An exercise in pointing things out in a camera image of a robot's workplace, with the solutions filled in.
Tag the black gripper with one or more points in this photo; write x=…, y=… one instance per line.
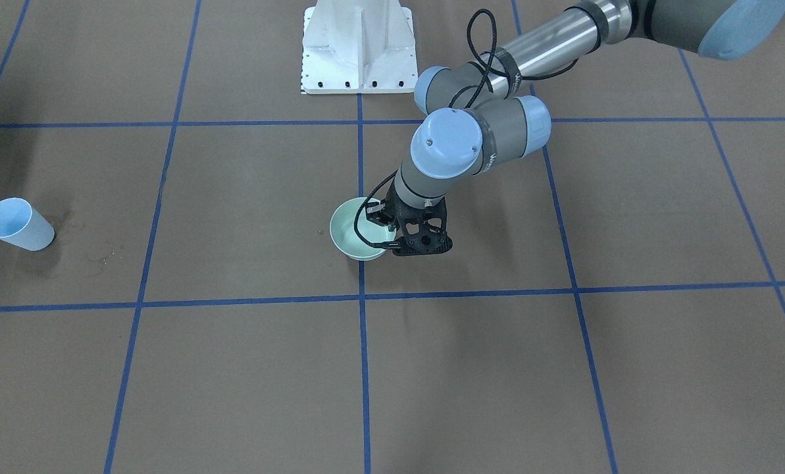
x=390, y=215

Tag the light green bowl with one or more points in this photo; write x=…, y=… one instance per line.
x=346, y=227

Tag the light blue plastic cup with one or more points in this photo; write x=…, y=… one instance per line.
x=23, y=226

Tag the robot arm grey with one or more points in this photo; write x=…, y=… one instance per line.
x=475, y=118

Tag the white metal base plate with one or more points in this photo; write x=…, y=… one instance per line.
x=358, y=47

